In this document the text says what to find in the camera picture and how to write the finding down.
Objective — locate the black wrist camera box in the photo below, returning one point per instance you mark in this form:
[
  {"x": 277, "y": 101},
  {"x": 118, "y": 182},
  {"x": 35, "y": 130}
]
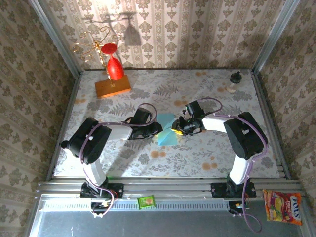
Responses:
[
  {"x": 142, "y": 115},
  {"x": 195, "y": 108}
]

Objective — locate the floral print table cover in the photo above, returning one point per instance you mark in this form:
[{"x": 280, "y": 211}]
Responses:
[{"x": 185, "y": 158}]

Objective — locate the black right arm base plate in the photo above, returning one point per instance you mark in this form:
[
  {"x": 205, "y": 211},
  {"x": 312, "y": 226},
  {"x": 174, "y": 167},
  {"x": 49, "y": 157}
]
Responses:
[{"x": 218, "y": 190}]

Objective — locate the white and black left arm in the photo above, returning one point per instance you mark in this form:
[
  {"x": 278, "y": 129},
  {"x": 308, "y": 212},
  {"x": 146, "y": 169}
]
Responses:
[{"x": 114, "y": 131}]

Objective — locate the aluminium front rail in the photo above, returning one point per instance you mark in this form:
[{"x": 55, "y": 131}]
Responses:
[{"x": 168, "y": 188}]

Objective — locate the grey metal sheet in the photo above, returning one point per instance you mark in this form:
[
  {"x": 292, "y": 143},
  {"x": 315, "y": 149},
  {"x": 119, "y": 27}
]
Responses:
[{"x": 160, "y": 224}]

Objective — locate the red wine glass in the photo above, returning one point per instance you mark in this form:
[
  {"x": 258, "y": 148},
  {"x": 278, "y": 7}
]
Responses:
[{"x": 115, "y": 69}]

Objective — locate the small green candy packet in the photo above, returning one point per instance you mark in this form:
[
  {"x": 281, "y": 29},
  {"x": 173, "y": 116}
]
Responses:
[{"x": 146, "y": 202}]

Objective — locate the orange Fox's candy bag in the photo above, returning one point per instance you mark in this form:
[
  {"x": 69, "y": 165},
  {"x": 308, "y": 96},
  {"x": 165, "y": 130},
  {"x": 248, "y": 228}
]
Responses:
[{"x": 284, "y": 207}]

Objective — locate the aluminium frame post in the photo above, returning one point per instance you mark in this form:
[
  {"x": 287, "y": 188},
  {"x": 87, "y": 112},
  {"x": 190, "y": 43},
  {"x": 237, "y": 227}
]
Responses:
[
  {"x": 275, "y": 34},
  {"x": 55, "y": 37}
]

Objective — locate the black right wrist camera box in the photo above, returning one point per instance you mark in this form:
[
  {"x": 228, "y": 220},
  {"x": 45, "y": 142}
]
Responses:
[{"x": 195, "y": 108}]

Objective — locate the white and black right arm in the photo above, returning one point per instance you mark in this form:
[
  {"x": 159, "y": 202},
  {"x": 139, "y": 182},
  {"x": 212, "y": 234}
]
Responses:
[{"x": 214, "y": 123}]

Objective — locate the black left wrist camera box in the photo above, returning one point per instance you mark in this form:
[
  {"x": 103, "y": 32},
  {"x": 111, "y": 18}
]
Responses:
[{"x": 142, "y": 115}]

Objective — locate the aluminium side rail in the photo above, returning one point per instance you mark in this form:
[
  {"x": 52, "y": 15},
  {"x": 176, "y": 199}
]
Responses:
[
  {"x": 65, "y": 118},
  {"x": 270, "y": 123}
]

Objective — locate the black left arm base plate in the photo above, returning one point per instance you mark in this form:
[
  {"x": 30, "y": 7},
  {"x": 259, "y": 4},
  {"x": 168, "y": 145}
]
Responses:
[{"x": 116, "y": 191}]

